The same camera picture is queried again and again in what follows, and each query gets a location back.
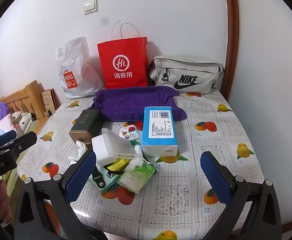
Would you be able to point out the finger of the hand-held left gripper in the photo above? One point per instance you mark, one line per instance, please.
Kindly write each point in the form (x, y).
(23, 140)
(3, 136)

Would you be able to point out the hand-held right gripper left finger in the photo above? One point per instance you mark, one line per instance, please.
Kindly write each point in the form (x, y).
(82, 175)

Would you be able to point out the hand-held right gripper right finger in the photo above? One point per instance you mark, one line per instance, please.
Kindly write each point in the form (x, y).
(215, 177)

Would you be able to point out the white sponge block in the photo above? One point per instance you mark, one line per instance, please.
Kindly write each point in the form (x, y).
(99, 150)

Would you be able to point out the yellow black soft toy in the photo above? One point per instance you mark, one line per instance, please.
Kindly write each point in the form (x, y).
(119, 165)

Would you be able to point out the white mesh bath net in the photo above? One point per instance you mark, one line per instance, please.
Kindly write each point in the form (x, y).
(118, 142)

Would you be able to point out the light green wipes packet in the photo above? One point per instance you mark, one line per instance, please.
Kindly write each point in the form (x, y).
(136, 177)

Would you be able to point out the white orange-print snack packet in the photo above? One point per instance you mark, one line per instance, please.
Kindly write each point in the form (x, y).
(129, 133)

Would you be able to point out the person's left hand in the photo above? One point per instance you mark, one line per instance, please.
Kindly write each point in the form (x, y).
(3, 205)

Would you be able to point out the white plush toy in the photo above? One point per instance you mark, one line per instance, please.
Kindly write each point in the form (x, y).
(23, 121)

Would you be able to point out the light green bedsheet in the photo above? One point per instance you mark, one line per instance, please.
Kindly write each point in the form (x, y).
(12, 182)

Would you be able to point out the purple fluffy toy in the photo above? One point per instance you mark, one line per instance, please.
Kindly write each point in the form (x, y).
(1, 111)

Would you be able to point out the wooden headboard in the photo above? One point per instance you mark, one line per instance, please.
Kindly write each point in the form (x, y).
(28, 95)

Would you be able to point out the dark green gold-ended box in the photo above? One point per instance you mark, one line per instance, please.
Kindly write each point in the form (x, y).
(86, 122)

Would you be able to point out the blue tissue pack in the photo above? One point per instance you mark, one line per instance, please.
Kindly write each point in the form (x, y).
(158, 122)

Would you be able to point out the purple towel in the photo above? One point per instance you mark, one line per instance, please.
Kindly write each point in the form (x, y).
(126, 102)

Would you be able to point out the white plastic shopping bag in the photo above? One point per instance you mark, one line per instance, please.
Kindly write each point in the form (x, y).
(78, 62)

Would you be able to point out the beige waist bag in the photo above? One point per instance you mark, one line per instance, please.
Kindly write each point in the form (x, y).
(185, 65)

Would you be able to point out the red paper bag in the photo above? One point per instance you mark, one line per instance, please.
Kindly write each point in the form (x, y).
(126, 55)

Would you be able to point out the brown picture frame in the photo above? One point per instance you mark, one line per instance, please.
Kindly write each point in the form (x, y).
(48, 102)

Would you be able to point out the brown wooden door frame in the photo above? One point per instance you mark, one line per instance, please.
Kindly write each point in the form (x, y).
(232, 30)

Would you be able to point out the white wall switch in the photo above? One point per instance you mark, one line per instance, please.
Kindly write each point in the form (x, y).
(90, 7)

